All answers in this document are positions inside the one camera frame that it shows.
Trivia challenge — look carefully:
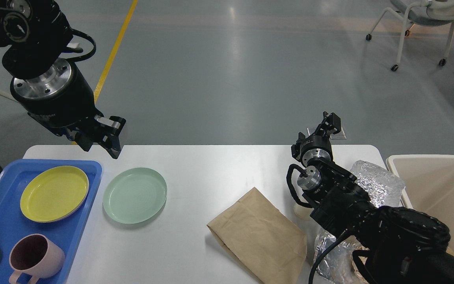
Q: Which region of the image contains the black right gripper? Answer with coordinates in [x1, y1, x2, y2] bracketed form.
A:
[291, 112, 342, 166]

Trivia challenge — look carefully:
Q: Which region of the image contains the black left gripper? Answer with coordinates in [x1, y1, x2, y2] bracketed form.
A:
[10, 58, 127, 159]

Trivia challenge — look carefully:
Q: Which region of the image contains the light green plate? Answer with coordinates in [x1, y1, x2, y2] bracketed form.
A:
[102, 167, 167, 224]

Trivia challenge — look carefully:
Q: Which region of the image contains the pink mug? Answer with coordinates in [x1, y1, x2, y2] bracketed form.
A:
[8, 234, 65, 284]

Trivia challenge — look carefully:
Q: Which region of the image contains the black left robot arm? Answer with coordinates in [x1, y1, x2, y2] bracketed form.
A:
[0, 0, 126, 159]

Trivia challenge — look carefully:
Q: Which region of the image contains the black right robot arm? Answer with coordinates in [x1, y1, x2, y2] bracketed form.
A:
[286, 112, 454, 284]

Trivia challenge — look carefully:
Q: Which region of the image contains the yellow plate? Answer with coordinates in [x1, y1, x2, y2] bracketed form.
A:
[20, 166, 89, 223]

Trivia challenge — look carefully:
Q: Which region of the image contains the small beige cup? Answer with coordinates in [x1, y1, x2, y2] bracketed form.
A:
[294, 204, 313, 220]

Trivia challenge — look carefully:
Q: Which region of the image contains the crumpled silver foil bag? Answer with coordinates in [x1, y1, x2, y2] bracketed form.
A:
[316, 160, 406, 284]

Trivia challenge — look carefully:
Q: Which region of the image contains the blue plastic tray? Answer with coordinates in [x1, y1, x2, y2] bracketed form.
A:
[0, 159, 102, 284]

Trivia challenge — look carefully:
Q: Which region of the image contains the brown paper bag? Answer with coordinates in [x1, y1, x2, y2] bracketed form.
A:
[207, 188, 307, 284]

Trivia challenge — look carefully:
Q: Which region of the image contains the beige plastic bin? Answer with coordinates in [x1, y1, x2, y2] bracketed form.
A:
[386, 155, 454, 255]

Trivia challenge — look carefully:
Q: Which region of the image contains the grey office chair right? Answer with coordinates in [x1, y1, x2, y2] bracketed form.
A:
[365, 0, 454, 72]

